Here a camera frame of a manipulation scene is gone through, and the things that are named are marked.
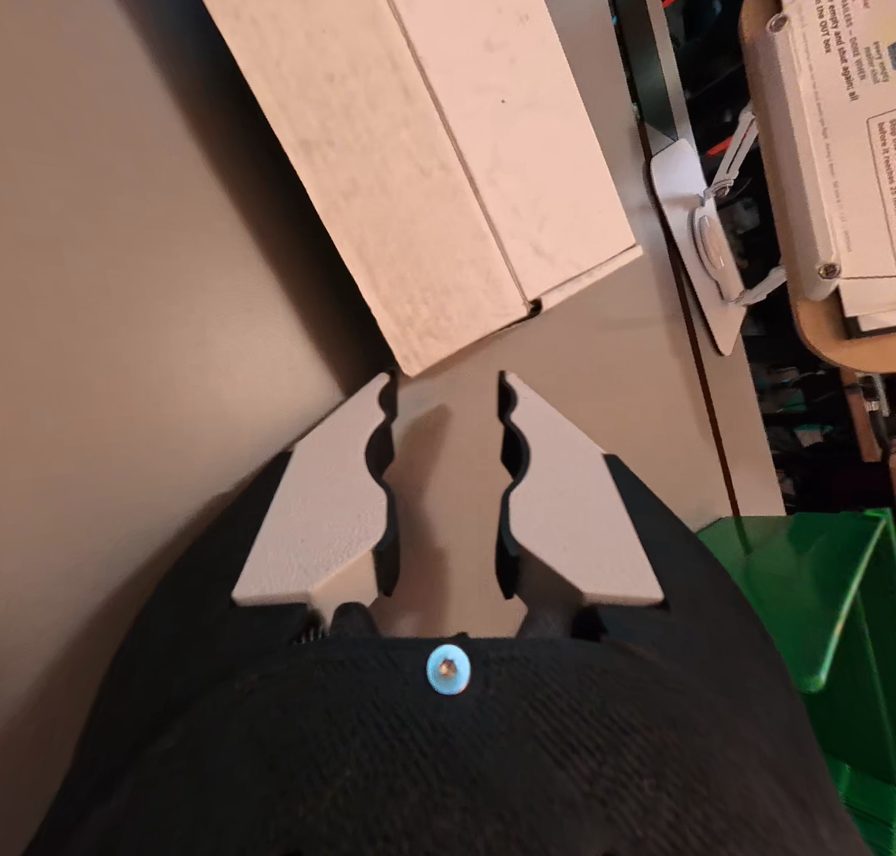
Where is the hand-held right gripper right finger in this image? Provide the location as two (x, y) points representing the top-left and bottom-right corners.
(494, 370), (666, 608)

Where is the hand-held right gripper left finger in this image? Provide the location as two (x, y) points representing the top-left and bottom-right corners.
(231, 372), (401, 615)

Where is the green plastic bin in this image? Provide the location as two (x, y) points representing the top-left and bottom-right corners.
(696, 508), (896, 856)

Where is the white cardboard mailer box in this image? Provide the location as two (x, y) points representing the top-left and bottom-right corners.
(181, 0), (644, 379)

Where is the wooden table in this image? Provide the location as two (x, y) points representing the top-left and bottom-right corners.
(840, 369), (886, 463)

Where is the instruction sheet on stand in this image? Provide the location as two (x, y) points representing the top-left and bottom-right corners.
(644, 0), (896, 374)

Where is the printed instruction sheet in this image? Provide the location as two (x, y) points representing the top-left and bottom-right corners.
(773, 0), (896, 332)

